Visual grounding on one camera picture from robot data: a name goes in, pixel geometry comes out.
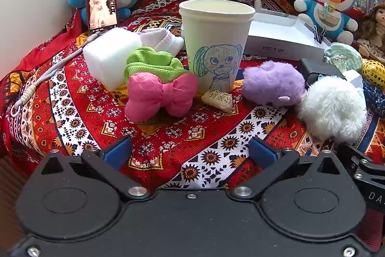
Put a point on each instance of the white paper cup with drawing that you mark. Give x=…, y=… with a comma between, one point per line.
x=210, y=34

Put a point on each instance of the brown-haired doll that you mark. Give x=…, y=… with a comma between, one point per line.
x=376, y=25

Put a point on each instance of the small wrapped candy packet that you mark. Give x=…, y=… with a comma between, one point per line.
x=218, y=100

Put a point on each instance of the blue floral fabric pouch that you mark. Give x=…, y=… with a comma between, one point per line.
x=374, y=97

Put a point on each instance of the pink plush bow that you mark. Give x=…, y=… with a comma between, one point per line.
x=147, y=97

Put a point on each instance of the green and white fabric scrunchie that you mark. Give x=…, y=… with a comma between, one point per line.
x=346, y=53

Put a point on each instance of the small black box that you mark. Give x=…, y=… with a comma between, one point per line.
x=315, y=68

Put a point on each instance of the green knitted cloth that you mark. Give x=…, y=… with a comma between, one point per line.
x=150, y=61

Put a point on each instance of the black binder clip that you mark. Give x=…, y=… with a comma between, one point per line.
x=317, y=35

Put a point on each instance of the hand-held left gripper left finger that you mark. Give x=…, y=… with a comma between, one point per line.
x=115, y=153

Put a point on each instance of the white cardboard box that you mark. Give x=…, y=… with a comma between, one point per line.
x=270, y=43

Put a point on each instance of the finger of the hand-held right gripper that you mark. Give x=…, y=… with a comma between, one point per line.
x=365, y=166

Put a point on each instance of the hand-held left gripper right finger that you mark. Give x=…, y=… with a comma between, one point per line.
x=263, y=153

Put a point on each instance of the blue cat plush toy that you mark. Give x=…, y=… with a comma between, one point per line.
x=324, y=16

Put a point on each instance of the pale pink cloth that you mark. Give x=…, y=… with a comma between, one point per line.
x=164, y=40

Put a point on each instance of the black smartphone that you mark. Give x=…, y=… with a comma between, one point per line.
x=100, y=4

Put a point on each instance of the purple fluffy plush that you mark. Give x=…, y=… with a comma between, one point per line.
x=270, y=82

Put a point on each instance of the small white packet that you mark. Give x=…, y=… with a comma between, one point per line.
x=355, y=79

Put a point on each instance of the white foam block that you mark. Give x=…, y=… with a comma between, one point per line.
x=111, y=61

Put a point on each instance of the gold sequin pouch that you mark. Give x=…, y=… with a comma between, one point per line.
x=374, y=71

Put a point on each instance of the white fluffy plush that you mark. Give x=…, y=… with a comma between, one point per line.
x=331, y=109

